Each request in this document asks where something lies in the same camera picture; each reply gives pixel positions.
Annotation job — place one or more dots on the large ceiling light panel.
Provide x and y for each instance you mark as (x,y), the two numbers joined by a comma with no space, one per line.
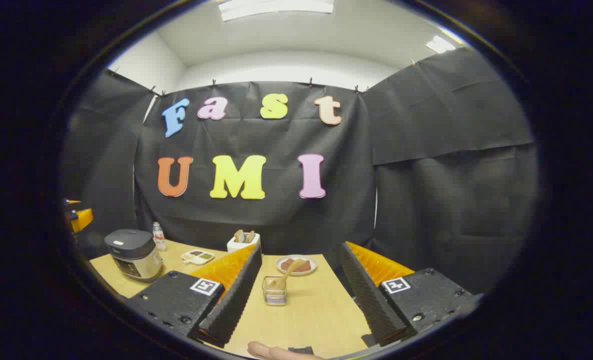
(276,7)

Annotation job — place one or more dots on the wooden spoon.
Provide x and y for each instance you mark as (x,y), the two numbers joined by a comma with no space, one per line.
(288,273)

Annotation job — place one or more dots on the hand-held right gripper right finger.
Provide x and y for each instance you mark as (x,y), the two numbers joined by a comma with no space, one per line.
(371,300)

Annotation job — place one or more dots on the small ceiling light panel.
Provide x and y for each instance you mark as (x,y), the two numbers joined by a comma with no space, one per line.
(440,44)

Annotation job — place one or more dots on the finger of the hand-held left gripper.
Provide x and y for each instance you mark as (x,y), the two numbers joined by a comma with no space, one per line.
(82,219)

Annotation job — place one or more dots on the grey rice cooker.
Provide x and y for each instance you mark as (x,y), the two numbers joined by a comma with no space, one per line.
(133,250)

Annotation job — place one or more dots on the small clear bottle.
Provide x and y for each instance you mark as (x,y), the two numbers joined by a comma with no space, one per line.
(159,237)

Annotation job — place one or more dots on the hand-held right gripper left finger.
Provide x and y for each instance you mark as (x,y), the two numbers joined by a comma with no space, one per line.
(236,295)

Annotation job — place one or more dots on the black backdrop cloth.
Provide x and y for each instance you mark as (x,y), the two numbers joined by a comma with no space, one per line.
(276,220)

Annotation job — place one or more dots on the white round plate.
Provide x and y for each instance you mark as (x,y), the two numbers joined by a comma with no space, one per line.
(296,274)

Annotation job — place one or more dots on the brown meat piece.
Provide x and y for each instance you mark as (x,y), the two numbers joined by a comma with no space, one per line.
(305,267)
(286,264)

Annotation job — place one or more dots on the toast bread slice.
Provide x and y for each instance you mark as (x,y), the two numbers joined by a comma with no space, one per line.
(239,236)
(250,237)

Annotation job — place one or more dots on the white toaster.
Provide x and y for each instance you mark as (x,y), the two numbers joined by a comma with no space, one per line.
(236,245)

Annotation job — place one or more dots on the white divided dish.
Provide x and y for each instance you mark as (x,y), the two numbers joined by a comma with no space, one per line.
(197,257)

